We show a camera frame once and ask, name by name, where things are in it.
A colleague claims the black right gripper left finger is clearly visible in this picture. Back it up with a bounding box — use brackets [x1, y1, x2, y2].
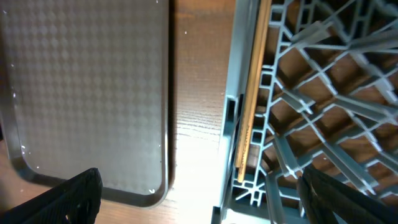
[1, 168, 103, 223]

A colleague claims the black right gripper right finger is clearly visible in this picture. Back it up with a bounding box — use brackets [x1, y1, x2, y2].
[297, 166, 397, 223]

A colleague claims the wooden chopstick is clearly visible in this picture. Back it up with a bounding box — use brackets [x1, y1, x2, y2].
[234, 0, 270, 169]
[237, 0, 273, 184]

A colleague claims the grey dishwasher rack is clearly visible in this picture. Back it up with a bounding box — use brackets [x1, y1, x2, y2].
[211, 0, 397, 223]

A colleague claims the dark brown serving tray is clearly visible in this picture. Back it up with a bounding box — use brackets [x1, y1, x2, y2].
[1, 0, 170, 208]

